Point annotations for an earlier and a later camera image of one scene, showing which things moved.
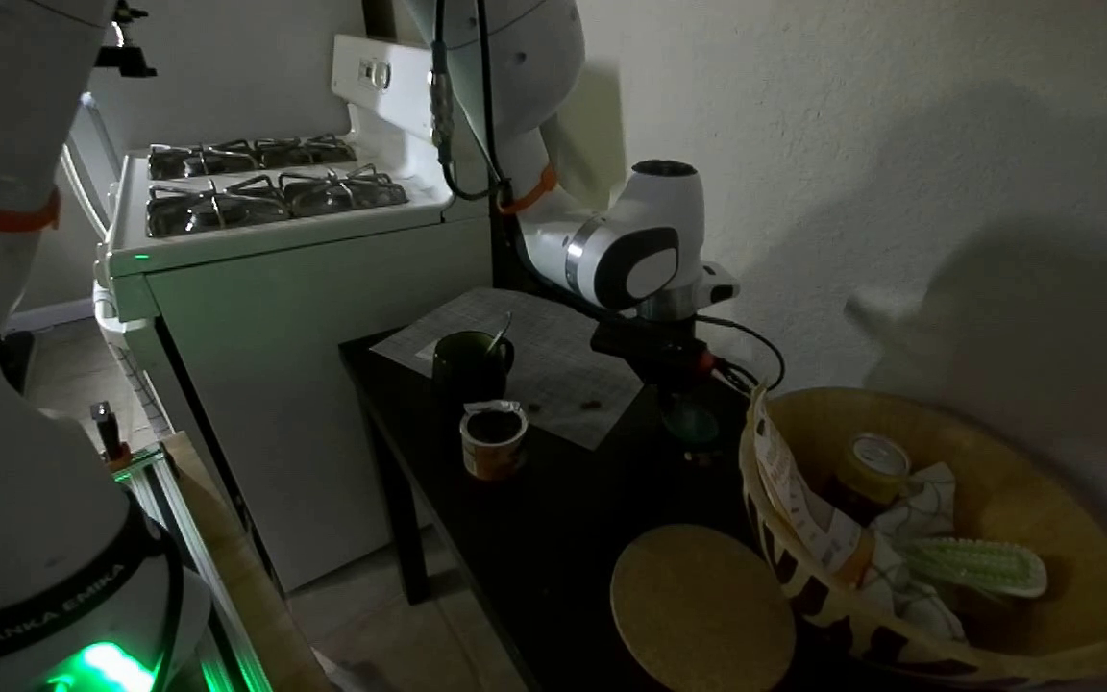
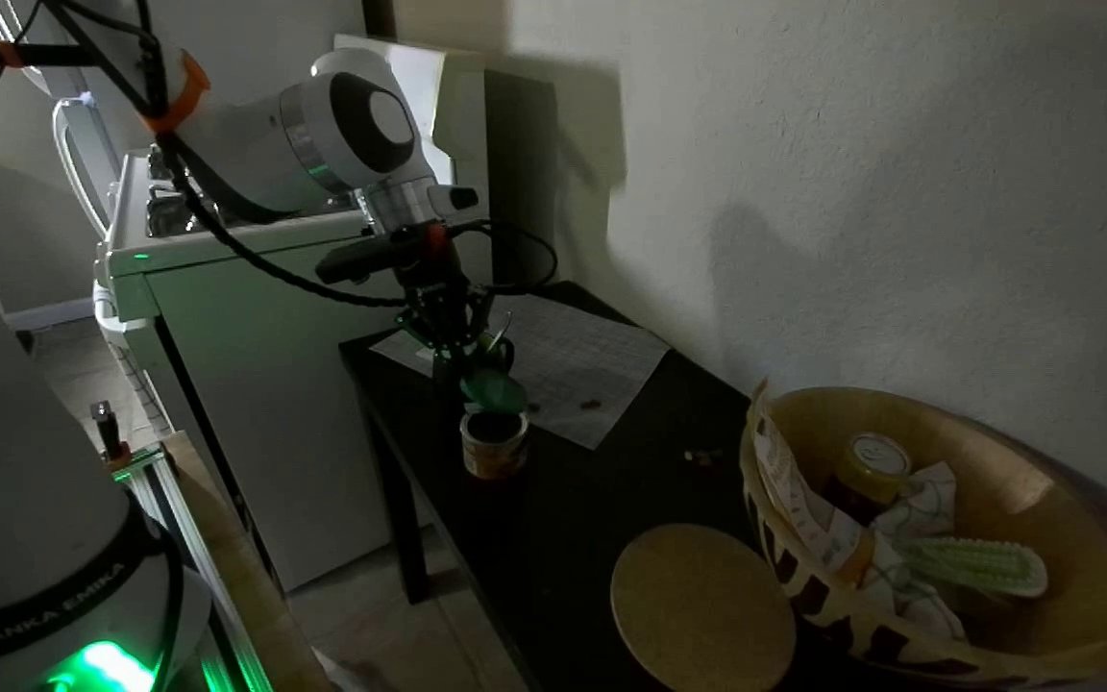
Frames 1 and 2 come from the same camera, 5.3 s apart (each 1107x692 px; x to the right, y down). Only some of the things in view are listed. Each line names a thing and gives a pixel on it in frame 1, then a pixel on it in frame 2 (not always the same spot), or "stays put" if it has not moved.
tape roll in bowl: x=879 y=468 stays put
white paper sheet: x=557 y=370 stays put
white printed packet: x=788 y=503 stays put
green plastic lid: x=693 y=423 to x=495 y=393
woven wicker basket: x=938 y=536 stays put
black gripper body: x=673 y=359 to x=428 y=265
